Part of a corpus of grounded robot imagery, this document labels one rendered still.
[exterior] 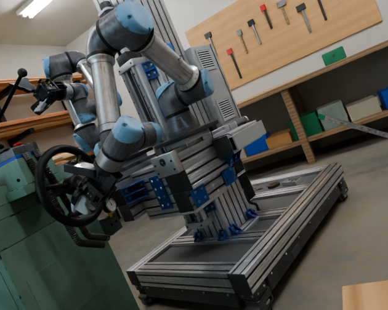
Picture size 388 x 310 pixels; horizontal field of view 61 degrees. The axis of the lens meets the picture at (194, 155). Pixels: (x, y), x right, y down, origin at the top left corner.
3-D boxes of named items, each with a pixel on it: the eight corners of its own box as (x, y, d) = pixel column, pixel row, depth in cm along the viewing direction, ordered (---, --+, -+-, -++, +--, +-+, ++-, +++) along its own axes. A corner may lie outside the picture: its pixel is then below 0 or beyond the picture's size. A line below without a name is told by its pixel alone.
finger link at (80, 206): (77, 226, 98) (90, 205, 94) (64, 213, 99) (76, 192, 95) (84, 221, 101) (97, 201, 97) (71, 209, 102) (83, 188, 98)
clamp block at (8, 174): (26, 184, 106) (15, 159, 105) (1, 196, 111) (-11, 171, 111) (60, 171, 119) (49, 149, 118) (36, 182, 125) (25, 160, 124)
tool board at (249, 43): (382, 19, 324) (350, -69, 317) (210, 98, 421) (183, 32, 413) (382, 20, 328) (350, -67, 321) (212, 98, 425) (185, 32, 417)
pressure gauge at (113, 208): (112, 218, 139) (104, 200, 138) (105, 219, 141) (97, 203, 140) (120, 211, 145) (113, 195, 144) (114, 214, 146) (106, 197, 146)
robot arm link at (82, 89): (92, 96, 157) (85, 79, 157) (77, 97, 148) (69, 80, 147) (81, 103, 161) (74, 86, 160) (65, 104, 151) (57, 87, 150)
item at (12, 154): (16, 158, 107) (8, 143, 106) (-5, 169, 111) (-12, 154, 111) (47, 150, 119) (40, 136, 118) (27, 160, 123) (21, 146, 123)
